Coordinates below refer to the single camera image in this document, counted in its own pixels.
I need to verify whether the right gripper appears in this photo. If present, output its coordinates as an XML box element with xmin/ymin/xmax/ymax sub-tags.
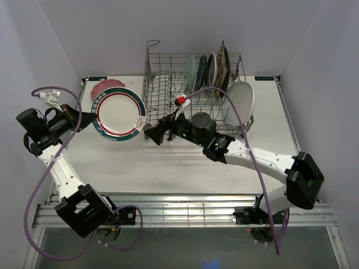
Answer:
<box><xmin>144</xmin><ymin>109</ymin><xmax>206</xmax><ymax>148</ymax></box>

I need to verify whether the striped rim plate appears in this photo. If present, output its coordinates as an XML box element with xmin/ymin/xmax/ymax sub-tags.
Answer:
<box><xmin>206</xmin><ymin>52</ymin><xmax>218</xmax><ymax>87</ymax></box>
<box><xmin>90</xmin><ymin>87</ymin><xmax>146</xmax><ymax>142</ymax></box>

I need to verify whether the pink dotted plate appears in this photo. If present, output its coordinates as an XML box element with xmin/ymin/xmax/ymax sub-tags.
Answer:
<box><xmin>90</xmin><ymin>79</ymin><xmax>126</xmax><ymax>101</ymax></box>

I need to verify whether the mint green plate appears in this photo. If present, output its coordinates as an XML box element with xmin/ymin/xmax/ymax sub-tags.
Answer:
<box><xmin>185</xmin><ymin>53</ymin><xmax>196</xmax><ymax>92</ymax></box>

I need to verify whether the teal square plate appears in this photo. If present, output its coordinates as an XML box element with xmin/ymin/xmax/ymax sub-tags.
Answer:
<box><xmin>194</xmin><ymin>55</ymin><xmax>207</xmax><ymax>91</ymax></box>

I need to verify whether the striped rim plate front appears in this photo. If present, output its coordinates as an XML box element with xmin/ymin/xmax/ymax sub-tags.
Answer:
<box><xmin>206</xmin><ymin>52</ymin><xmax>218</xmax><ymax>87</ymax></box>

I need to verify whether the beige floral square plate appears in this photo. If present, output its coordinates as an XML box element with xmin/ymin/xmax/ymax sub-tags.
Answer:
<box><xmin>214</xmin><ymin>42</ymin><xmax>226</xmax><ymax>89</ymax></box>

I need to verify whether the black floral square plate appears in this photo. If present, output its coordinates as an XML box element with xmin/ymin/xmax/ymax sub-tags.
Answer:
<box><xmin>221</xmin><ymin>48</ymin><xmax>231</xmax><ymax>92</ymax></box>

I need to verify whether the white oval plate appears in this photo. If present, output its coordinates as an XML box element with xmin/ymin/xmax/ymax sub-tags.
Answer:
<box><xmin>222</xmin><ymin>81</ymin><xmax>255</xmax><ymax>126</ymax></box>

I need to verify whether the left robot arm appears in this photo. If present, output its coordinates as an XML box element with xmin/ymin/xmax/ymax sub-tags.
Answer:
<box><xmin>16</xmin><ymin>104</ymin><xmax>119</xmax><ymax>238</ymax></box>

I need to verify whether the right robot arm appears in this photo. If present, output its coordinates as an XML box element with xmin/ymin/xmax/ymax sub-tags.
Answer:
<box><xmin>144</xmin><ymin>112</ymin><xmax>324</xmax><ymax>224</ymax></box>

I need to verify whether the left corner logo sticker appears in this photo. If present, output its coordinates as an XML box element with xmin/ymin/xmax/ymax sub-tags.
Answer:
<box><xmin>88</xmin><ymin>76</ymin><xmax>107</xmax><ymax>81</ymax></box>

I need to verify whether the corner logo sticker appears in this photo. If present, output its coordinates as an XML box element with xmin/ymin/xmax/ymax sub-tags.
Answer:
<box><xmin>254</xmin><ymin>76</ymin><xmax>275</xmax><ymax>81</ymax></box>
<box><xmin>88</xmin><ymin>76</ymin><xmax>107</xmax><ymax>81</ymax></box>

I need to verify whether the right corner logo sticker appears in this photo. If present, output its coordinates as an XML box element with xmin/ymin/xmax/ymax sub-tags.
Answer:
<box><xmin>254</xmin><ymin>76</ymin><xmax>275</xmax><ymax>81</ymax></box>

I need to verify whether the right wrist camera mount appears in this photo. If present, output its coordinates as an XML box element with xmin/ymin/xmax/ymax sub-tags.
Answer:
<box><xmin>170</xmin><ymin>93</ymin><xmax>191</xmax><ymax>122</ymax></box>

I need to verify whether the grey wire dish rack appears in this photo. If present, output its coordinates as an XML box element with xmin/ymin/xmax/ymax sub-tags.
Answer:
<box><xmin>142</xmin><ymin>40</ymin><xmax>254</xmax><ymax>137</ymax></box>

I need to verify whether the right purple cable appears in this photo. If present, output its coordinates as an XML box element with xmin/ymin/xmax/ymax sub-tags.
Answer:
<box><xmin>185</xmin><ymin>86</ymin><xmax>290</xmax><ymax>256</ymax></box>

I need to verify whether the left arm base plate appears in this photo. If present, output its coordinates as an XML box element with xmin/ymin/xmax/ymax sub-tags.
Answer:
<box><xmin>115</xmin><ymin>206</ymin><xmax>137</xmax><ymax>226</ymax></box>

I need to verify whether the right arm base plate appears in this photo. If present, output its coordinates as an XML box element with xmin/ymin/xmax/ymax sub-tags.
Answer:
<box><xmin>233</xmin><ymin>207</ymin><xmax>287</xmax><ymax>225</ymax></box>

